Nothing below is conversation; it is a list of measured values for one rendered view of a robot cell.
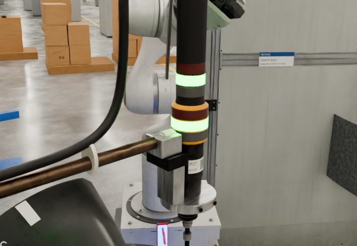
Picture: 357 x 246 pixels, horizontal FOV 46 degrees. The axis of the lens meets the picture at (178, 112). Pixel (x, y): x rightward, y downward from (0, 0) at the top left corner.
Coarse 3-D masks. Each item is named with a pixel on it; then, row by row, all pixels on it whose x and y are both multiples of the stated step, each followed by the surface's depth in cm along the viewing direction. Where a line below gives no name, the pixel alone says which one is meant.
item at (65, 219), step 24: (48, 192) 58; (72, 192) 60; (96, 192) 63; (0, 216) 52; (48, 216) 55; (72, 216) 57; (96, 216) 59; (24, 240) 52; (48, 240) 53; (72, 240) 55; (96, 240) 57; (120, 240) 59
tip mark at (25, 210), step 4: (20, 204) 54; (24, 204) 55; (28, 204) 55; (16, 208) 54; (20, 208) 54; (24, 208) 54; (28, 208) 55; (20, 212) 54; (24, 212) 54; (28, 212) 54; (32, 212) 55; (24, 216) 54; (28, 216) 54; (32, 216) 54; (36, 216) 54; (28, 220) 54; (32, 220) 54; (36, 220) 54; (32, 224) 54
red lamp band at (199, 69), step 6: (180, 66) 47; (186, 66) 46; (192, 66) 46; (198, 66) 47; (204, 66) 47; (180, 72) 47; (186, 72) 47; (192, 72) 47; (198, 72) 47; (204, 72) 48
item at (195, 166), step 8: (200, 144) 50; (192, 152) 49; (200, 152) 50; (192, 160) 50; (200, 160) 50; (192, 168) 50; (200, 168) 51; (184, 176) 50; (192, 176) 50; (200, 176) 51; (184, 184) 51; (192, 184) 51; (200, 184) 52; (184, 192) 51; (192, 192) 51; (200, 192) 52; (184, 216) 53; (192, 216) 53
